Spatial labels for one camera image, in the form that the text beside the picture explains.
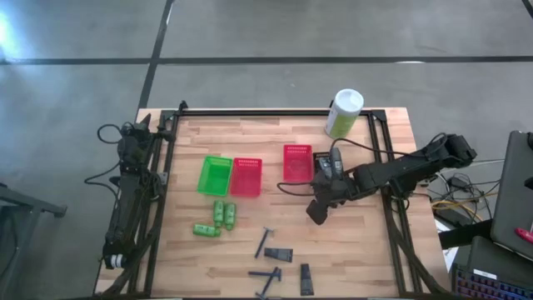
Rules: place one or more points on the grey desk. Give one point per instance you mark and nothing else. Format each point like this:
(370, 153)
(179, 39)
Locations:
(37, 204)

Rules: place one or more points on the black metal table frame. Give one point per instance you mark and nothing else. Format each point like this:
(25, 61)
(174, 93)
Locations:
(270, 112)

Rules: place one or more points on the red tool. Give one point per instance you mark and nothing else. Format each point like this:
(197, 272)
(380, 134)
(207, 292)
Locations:
(524, 234)

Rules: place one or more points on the black plastic basket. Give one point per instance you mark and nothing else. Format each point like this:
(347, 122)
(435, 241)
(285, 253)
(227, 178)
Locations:
(317, 160)

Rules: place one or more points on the black beam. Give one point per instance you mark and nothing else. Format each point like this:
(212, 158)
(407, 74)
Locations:
(466, 233)

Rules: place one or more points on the black backlit keyboard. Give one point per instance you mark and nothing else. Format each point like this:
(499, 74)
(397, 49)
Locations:
(479, 287)

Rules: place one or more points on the black power adapter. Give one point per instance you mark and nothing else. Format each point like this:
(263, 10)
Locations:
(459, 182)

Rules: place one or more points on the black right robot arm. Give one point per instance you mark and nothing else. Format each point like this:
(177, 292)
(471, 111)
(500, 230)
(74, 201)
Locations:
(395, 171)

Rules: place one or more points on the green plastic basket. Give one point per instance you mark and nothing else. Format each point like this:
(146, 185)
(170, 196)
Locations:
(214, 177)

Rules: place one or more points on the red plastic basket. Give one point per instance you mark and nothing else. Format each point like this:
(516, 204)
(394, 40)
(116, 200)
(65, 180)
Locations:
(297, 163)
(246, 177)

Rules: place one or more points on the white canister with green label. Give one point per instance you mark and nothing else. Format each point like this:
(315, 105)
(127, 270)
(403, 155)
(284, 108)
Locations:
(343, 112)

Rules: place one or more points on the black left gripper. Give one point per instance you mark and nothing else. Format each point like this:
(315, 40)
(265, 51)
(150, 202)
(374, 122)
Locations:
(133, 146)

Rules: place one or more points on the grey laptop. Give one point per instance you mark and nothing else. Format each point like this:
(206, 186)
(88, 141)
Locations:
(514, 187)

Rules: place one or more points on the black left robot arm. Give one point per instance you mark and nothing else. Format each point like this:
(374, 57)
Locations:
(125, 200)

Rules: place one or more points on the white paper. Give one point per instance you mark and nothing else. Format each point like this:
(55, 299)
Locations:
(446, 254)

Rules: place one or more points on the black box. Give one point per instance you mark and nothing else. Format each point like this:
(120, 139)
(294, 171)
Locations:
(491, 258)

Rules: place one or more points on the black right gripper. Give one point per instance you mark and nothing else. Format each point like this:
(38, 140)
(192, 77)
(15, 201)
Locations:
(333, 189)

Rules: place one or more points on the small black tube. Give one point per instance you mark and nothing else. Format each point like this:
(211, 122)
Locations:
(307, 281)
(279, 254)

